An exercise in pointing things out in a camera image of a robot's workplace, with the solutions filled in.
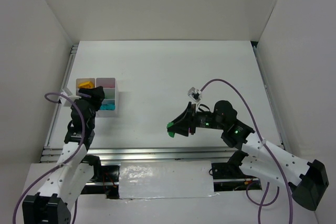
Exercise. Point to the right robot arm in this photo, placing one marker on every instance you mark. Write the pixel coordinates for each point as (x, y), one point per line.
(306, 181)

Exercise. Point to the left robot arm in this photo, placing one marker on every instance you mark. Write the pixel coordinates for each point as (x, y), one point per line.
(56, 200)

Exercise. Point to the teal rectangular lego brick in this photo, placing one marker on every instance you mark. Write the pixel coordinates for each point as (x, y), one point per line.
(107, 107)

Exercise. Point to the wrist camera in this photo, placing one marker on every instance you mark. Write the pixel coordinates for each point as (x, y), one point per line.
(67, 97)
(195, 94)

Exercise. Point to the green lego brick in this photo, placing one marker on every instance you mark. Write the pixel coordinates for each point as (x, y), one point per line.
(170, 133)

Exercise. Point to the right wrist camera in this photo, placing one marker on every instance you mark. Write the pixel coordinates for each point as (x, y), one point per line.
(195, 94)

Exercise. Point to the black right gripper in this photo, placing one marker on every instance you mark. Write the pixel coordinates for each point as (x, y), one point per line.
(190, 118)

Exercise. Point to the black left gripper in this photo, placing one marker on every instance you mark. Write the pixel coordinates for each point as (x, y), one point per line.
(95, 95)

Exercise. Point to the white compartment organizer box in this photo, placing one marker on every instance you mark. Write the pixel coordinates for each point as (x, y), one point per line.
(105, 98)

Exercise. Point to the yellow rectangular lego brick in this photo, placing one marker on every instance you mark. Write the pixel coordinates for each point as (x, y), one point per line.
(86, 85)

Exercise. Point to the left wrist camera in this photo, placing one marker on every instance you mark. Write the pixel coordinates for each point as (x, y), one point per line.
(67, 97)

